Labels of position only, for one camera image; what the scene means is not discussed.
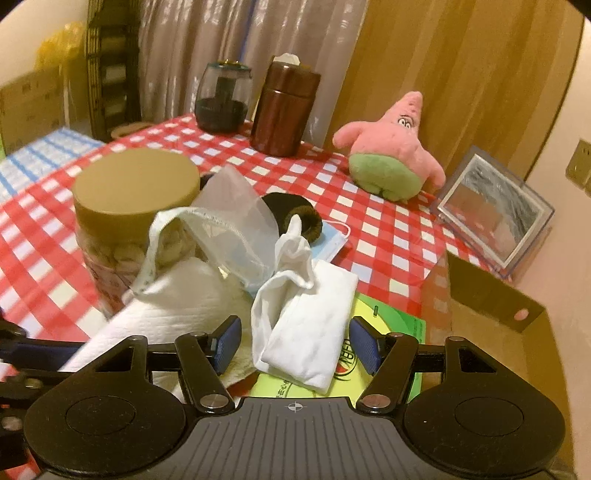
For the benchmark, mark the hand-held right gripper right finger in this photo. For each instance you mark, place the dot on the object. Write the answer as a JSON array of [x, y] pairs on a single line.
[[363, 345]]

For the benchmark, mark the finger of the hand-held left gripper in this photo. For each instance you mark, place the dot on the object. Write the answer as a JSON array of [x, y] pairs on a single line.
[[18, 392], [37, 354]]

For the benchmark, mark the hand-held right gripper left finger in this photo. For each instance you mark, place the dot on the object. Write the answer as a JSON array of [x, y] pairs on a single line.
[[227, 340]]

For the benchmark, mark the white cloth pouch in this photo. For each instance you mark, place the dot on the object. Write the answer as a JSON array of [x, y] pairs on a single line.
[[304, 332]]

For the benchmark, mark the white towel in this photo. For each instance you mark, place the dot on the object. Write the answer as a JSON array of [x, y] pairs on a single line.
[[175, 295]]

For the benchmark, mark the blue face mask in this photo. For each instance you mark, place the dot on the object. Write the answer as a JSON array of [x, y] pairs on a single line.
[[330, 242]]

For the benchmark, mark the cardboard box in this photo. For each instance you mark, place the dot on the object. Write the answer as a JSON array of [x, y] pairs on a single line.
[[485, 295], [27, 106]]

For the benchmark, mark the white mesh bag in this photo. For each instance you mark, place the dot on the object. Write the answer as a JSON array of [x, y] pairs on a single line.
[[231, 203]]

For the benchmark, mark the green tissue packet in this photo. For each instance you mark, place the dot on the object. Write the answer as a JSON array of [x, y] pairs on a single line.
[[397, 323]]

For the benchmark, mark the red white checkered tablecloth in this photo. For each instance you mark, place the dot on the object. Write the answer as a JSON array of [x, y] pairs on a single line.
[[323, 184]]

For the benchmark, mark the yellow round lid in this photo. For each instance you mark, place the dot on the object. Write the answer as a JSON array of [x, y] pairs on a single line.
[[134, 184]]

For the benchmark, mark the blue white checkered cloth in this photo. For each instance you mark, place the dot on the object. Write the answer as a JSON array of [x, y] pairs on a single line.
[[46, 147]]

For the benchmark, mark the pink starfish plush toy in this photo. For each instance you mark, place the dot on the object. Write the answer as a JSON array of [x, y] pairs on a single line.
[[392, 138]]

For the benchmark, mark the dark glass jar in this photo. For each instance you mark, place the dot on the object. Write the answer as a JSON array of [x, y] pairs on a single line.
[[221, 110]]

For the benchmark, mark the round wooden stool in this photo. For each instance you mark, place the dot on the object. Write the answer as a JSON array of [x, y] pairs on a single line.
[[131, 130]]

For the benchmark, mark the brown cylindrical canister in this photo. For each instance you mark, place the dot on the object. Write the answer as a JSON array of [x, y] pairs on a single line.
[[286, 106]]

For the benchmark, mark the closed cardboard box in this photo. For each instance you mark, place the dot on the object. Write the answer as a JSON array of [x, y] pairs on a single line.
[[27, 106]]

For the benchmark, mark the black storage rack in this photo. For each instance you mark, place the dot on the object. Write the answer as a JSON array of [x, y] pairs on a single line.
[[97, 69]]

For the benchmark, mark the wooden door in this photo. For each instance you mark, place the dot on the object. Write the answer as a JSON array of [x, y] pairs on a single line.
[[461, 69]]

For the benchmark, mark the beige curtain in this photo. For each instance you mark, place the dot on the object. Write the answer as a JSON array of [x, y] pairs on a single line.
[[184, 37]]

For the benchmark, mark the yellow plastic bag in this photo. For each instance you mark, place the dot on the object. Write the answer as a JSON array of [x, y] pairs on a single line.
[[60, 46]]

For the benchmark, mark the clear photo frame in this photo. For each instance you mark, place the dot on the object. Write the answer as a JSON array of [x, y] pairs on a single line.
[[494, 207]]

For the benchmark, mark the gold wall socket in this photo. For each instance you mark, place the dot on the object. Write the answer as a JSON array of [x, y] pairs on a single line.
[[581, 161]]

